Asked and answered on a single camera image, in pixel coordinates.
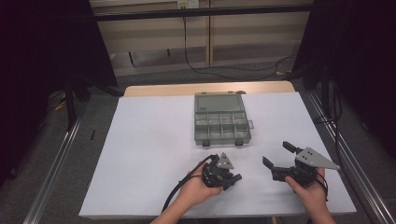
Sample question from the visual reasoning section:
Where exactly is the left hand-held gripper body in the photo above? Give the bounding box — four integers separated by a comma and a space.
202, 151, 238, 189

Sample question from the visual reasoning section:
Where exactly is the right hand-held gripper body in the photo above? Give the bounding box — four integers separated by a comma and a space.
271, 147, 341, 189

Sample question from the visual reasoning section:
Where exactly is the grey translucent compartment box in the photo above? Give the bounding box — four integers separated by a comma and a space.
193, 91, 255, 147

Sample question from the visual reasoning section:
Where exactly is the person's left hand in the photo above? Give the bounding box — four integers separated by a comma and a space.
177, 164, 223, 209

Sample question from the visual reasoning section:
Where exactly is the person's right hand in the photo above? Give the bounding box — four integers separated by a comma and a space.
284, 167, 328, 213

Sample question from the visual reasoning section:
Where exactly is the white table sheet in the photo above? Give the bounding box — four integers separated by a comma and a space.
78, 91, 358, 218

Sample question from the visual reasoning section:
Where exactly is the wooden table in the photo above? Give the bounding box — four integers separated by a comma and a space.
123, 80, 296, 98

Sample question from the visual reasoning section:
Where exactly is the black curtain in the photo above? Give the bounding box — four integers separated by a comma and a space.
292, 0, 396, 160
0, 0, 119, 188

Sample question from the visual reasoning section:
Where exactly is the black horizontal bar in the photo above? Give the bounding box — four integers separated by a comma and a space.
92, 4, 314, 22

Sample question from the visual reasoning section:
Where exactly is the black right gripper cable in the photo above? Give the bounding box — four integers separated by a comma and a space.
315, 171, 330, 202

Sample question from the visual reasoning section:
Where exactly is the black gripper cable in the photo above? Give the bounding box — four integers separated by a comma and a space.
161, 154, 219, 214
315, 171, 330, 202

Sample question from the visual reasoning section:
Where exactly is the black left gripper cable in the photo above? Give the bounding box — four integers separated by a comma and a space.
161, 154, 219, 214

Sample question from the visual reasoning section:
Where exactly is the metal floor rail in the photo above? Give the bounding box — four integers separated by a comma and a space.
22, 102, 89, 224
307, 91, 396, 224

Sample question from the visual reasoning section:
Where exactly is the black wall cable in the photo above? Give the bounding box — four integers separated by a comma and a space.
182, 17, 297, 81

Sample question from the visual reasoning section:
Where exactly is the black stand post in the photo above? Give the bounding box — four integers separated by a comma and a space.
64, 77, 78, 132

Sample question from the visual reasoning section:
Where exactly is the white wall socket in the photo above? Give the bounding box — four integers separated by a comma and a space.
177, 0, 200, 9

